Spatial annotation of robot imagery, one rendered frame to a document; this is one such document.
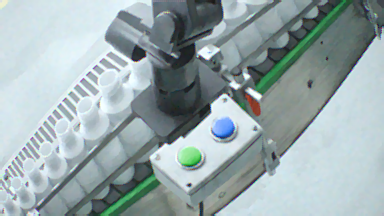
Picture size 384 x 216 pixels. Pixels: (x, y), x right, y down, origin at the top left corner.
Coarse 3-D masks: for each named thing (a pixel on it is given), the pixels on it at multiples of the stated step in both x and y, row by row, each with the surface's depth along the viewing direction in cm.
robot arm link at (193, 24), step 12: (156, 0) 131; (168, 0) 130; (180, 0) 129; (192, 0) 129; (204, 0) 132; (216, 0) 133; (156, 12) 132; (180, 12) 129; (192, 12) 129; (204, 12) 131; (216, 12) 133; (192, 24) 129; (204, 24) 131; (216, 24) 134; (180, 36) 131
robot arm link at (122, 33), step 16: (128, 16) 137; (144, 16) 136; (160, 16) 130; (176, 16) 129; (112, 32) 139; (128, 32) 137; (144, 32) 136; (160, 32) 131; (176, 32) 130; (208, 32) 137; (128, 48) 138; (160, 48) 133; (176, 48) 133
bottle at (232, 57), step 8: (224, 24) 174; (216, 32) 173; (224, 32) 174; (200, 40) 174; (208, 40) 173; (232, 40) 177; (200, 48) 175; (224, 48) 175; (232, 48) 176; (224, 56) 176; (232, 56) 177; (240, 56) 180; (224, 64) 177; (232, 64) 178
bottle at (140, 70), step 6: (144, 60) 168; (132, 66) 169; (138, 66) 168; (144, 66) 168; (132, 72) 171; (138, 72) 169; (144, 72) 169; (132, 78) 171; (138, 78) 170; (144, 78) 170; (132, 84) 171; (138, 84) 170; (144, 84) 170; (150, 84) 170; (138, 90) 170
